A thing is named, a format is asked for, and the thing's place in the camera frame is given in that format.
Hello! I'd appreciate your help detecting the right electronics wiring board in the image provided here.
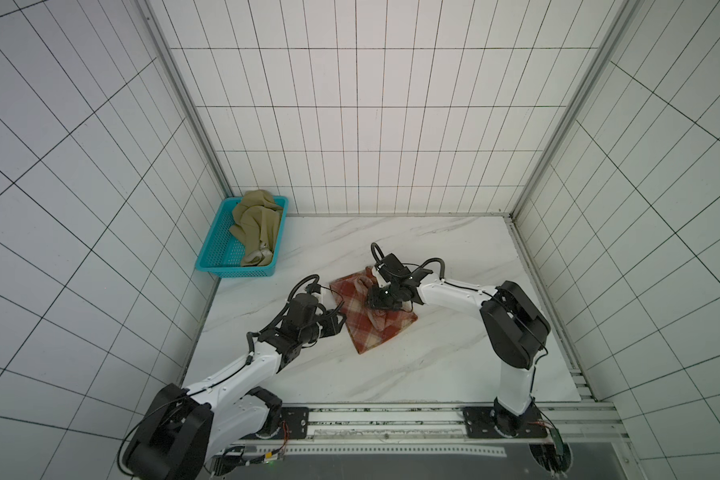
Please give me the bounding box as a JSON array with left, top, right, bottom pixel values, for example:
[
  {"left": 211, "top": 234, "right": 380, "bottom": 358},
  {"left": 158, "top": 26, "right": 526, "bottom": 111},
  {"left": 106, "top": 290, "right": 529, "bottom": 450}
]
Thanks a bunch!
[{"left": 529, "top": 420, "right": 573, "bottom": 479}]

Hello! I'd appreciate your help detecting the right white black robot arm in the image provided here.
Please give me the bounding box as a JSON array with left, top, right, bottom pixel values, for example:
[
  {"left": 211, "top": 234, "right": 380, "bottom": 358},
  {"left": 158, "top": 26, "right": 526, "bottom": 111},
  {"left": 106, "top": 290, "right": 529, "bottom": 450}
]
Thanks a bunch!
[{"left": 366, "top": 243, "right": 551, "bottom": 438}]

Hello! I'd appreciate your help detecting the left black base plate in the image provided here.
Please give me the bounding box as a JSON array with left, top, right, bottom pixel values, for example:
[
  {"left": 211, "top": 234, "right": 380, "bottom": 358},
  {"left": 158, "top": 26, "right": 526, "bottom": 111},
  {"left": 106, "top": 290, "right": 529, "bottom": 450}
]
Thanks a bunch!
[{"left": 254, "top": 407, "right": 310, "bottom": 440}]

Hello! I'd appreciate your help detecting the olive green skirt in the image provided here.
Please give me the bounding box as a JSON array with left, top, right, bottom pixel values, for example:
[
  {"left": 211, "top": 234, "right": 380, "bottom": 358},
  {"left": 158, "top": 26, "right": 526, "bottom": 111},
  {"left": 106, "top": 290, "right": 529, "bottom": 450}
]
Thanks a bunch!
[{"left": 229, "top": 190, "right": 283, "bottom": 267}]

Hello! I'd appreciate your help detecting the left electronics wiring board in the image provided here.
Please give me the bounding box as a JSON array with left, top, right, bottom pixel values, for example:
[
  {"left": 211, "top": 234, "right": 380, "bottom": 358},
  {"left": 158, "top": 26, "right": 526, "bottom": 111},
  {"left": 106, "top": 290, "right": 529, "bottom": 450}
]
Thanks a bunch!
[{"left": 203, "top": 421, "right": 290, "bottom": 478}]

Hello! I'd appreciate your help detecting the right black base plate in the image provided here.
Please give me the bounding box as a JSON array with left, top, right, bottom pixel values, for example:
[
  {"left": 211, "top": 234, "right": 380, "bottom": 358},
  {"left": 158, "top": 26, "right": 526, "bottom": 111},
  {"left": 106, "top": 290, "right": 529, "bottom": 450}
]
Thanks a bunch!
[{"left": 462, "top": 404, "right": 548, "bottom": 440}]

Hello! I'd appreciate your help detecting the red plaid skirt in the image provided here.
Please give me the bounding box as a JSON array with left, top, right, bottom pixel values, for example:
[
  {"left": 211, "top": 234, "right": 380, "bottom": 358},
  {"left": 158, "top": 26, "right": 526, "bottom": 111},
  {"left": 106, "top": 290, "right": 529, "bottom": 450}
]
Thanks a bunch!
[{"left": 329, "top": 266, "right": 418, "bottom": 355}]

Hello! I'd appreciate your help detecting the aluminium mounting rail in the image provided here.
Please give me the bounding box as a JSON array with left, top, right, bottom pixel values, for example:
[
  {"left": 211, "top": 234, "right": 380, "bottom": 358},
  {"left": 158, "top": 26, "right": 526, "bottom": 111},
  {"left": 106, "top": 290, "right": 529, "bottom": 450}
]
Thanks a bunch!
[{"left": 227, "top": 403, "right": 628, "bottom": 448}]

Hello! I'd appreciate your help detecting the electronics wiring board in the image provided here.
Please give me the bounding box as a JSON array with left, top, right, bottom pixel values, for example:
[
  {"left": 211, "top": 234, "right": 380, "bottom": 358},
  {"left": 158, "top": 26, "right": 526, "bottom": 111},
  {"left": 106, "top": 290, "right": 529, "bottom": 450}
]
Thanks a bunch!
[
  {"left": 529, "top": 420, "right": 573, "bottom": 479},
  {"left": 203, "top": 421, "right": 290, "bottom": 478}
]

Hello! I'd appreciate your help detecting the teal plastic basket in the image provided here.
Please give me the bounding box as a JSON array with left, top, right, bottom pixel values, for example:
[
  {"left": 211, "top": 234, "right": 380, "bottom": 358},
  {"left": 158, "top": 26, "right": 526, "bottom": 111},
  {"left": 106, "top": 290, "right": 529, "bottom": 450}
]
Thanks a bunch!
[{"left": 196, "top": 195, "right": 289, "bottom": 278}]

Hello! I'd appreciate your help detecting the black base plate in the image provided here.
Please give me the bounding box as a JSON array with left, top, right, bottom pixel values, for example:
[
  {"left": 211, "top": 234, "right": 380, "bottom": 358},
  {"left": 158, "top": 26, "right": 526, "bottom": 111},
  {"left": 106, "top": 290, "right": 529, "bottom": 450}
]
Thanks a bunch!
[
  {"left": 254, "top": 407, "right": 310, "bottom": 440},
  {"left": 462, "top": 404, "right": 548, "bottom": 440}
]

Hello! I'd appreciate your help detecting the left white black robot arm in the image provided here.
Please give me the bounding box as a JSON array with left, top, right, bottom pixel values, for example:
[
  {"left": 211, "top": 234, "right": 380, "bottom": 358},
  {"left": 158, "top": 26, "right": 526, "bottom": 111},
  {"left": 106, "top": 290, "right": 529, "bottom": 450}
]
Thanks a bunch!
[{"left": 117, "top": 292, "right": 346, "bottom": 479}]

